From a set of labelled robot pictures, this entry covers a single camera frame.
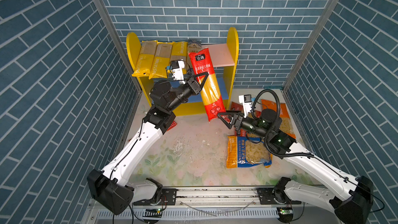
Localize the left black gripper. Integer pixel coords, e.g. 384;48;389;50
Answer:
164;72;207;114

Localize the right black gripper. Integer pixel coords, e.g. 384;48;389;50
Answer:
220;109;270;141

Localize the red spaghetti bag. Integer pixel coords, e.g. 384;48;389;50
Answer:
189;48;226;121
168;121;177;131

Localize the yellow spaghetti bag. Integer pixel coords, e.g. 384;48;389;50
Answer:
170;41;188;69
132;40;158;77
149;42;173;79

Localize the blue orange shell pasta bag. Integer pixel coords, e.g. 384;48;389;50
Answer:
226;136;272;169

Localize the blue spaghetti bag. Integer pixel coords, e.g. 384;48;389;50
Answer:
187;39;202;68

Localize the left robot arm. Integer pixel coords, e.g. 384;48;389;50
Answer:
87;72;209;215

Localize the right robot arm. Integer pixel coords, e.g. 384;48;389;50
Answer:
218;111;375;224

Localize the yellow shelf with coloured boards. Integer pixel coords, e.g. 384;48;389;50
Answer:
126;27;239;116

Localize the red macaroni bag upper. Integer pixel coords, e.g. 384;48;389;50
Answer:
230;102;261;118

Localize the red macaroni bag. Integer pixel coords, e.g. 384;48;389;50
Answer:
235;129;258;138
230;102;261;118

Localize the red macaroni bag lower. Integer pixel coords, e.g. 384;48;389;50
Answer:
235;129;258;138

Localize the orange macaroni bag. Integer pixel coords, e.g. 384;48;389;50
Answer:
261;100;296;139

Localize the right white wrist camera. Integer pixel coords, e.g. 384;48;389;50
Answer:
238;94;252;117

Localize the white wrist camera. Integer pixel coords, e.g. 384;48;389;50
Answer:
238;94;252;117
167;60;186;85

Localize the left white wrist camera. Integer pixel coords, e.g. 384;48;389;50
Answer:
167;60;186;85

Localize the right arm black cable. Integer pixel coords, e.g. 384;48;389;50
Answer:
251;89;315;159

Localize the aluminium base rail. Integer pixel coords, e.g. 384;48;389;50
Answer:
82;186;340;224

